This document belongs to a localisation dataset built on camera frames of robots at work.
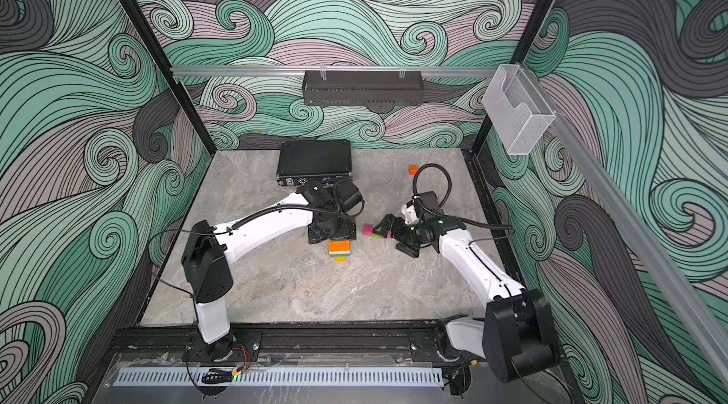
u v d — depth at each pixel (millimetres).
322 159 1209
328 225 665
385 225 745
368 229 931
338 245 728
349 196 651
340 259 892
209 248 510
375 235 779
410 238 702
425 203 658
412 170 1129
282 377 760
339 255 880
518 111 777
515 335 398
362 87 973
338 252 836
